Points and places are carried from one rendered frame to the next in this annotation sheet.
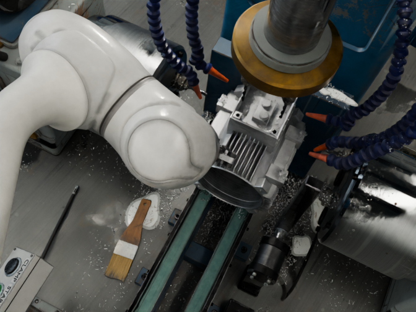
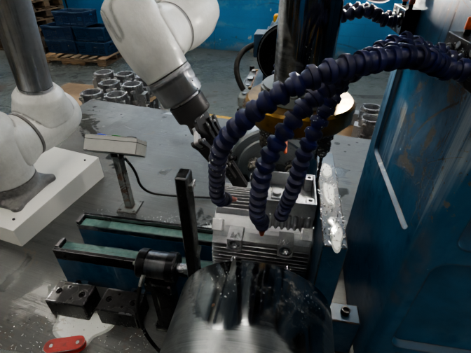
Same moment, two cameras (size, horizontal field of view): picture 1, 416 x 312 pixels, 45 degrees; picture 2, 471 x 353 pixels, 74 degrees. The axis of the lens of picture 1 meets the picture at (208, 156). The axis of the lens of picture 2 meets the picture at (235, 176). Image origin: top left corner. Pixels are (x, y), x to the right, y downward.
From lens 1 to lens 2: 81 cm
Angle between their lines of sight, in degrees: 56
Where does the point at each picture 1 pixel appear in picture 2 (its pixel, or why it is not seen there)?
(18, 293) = (115, 141)
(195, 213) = (206, 237)
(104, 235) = not seen: hidden behind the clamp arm
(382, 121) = not seen: outside the picture
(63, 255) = (171, 205)
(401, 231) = (182, 332)
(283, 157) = (256, 238)
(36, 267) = (131, 143)
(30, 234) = not seen: hidden behind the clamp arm
